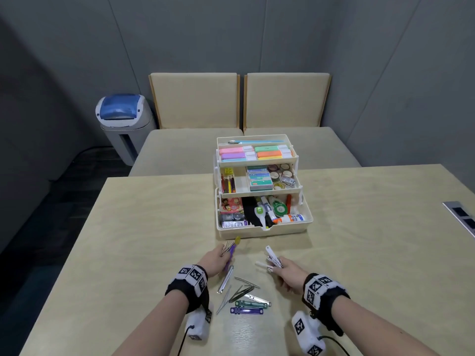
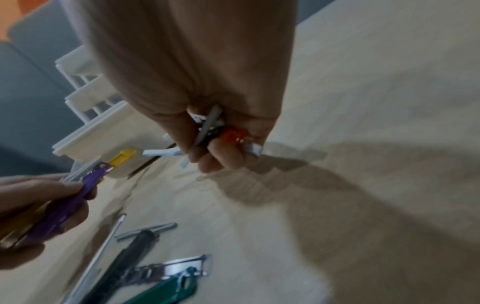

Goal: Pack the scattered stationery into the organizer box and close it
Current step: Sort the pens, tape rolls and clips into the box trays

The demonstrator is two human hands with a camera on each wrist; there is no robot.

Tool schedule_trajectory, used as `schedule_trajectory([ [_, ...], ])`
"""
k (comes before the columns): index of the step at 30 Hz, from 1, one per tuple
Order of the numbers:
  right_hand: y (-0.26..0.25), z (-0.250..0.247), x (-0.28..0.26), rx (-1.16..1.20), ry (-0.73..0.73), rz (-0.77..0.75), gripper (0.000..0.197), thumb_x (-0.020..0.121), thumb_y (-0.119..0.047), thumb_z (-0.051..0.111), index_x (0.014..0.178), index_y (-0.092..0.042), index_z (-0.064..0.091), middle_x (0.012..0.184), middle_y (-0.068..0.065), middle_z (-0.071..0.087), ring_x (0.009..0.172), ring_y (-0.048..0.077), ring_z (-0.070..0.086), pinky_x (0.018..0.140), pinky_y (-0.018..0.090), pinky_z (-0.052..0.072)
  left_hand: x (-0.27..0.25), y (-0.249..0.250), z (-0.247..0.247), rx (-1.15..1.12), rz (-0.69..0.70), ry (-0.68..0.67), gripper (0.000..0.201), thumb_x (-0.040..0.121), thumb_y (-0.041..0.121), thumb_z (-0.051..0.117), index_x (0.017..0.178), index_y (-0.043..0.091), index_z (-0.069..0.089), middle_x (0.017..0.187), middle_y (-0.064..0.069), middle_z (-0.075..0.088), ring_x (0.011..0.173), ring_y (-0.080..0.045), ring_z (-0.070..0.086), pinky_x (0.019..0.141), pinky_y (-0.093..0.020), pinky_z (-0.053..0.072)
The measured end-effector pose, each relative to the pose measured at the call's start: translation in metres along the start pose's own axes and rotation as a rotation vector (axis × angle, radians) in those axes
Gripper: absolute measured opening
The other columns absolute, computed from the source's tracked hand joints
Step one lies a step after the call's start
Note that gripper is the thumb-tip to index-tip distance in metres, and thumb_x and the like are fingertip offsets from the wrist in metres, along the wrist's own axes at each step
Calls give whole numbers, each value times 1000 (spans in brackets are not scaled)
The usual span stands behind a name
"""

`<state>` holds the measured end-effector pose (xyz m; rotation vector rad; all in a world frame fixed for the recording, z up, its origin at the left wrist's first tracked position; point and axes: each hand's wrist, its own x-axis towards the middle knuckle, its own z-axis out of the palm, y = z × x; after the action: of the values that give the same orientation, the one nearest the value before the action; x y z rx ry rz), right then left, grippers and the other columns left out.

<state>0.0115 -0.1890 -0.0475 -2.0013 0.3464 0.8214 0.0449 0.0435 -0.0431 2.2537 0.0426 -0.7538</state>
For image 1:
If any person's left hand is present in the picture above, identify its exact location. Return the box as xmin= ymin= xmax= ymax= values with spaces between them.
xmin=196 ymin=243 xmax=233 ymax=278

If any person's right hand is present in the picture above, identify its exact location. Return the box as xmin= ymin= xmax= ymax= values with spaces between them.
xmin=267 ymin=255 xmax=309 ymax=296

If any light purple plastic fastener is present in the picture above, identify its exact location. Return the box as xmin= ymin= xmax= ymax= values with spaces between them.
xmin=222 ymin=236 xmax=242 ymax=272

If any pile of metal paper clips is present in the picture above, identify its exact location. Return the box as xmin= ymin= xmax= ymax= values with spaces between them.
xmin=216 ymin=265 xmax=272 ymax=316

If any dark green plastic fastener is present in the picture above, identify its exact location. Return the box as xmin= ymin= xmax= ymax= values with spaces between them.
xmin=235 ymin=300 xmax=269 ymax=310

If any cream tiered organizer box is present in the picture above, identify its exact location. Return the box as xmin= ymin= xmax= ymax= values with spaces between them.
xmin=214 ymin=134 xmax=315 ymax=241

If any pink cartoon card pack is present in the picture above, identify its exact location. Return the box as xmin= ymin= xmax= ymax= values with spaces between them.
xmin=221 ymin=197 xmax=245 ymax=214

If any white plastic paddle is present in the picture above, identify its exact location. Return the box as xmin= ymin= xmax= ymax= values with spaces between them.
xmin=254 ymin=206 xmax=268 ymax=231

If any white green correction tape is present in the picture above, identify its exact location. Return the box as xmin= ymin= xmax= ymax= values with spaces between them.
xmin=268 ymin=196 xmax=289 ymax=218

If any white purple marker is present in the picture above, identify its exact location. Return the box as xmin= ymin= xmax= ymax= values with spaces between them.
xmin=260 ymin=196 xmax=278 ymax=222

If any purple highlighter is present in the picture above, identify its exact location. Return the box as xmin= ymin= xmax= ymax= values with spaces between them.
xmin=221 ymin=151 xmax=257 ymax=161

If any pink highlighter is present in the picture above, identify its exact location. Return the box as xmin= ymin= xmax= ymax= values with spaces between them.
xmin=219 ymin=145 xmax=254 ymax=156

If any person's left forearm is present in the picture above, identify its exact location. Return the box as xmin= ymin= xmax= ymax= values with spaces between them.
xmin=113 ymin=291 xmax=190 ymax=356

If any person's right forearm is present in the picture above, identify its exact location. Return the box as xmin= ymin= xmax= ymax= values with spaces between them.
xmin=331 ymin=295 xmax=441 ymax=356

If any black white marker wristband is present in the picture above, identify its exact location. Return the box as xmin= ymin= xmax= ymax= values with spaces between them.
xmin=301 ymin=273 xmax=351 ymax=338
xmin=165 ymin=265 xmax=210 ymax=314

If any beige sofa chair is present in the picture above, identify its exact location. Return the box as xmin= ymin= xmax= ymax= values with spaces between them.
xmin=129 ymin=73 xmax=244 ymax=178
xmin=243 ymin=73 xmax=362 ymax=170

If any grey blue-lid paper shredder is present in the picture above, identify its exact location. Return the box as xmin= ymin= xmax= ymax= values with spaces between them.
xmin=95 ymin=93 xmax=157 ymax=167

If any grey table socket panel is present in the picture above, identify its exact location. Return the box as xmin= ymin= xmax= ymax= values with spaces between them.
xmin=442 ymin=201 xmax=475 ymax=238

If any black camera cable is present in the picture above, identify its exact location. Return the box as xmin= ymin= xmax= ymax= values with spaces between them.
xmin=177 ymin=325 xmax=196 ymax=356
xmin=319 ymin=335 xmax=352 ymax=356

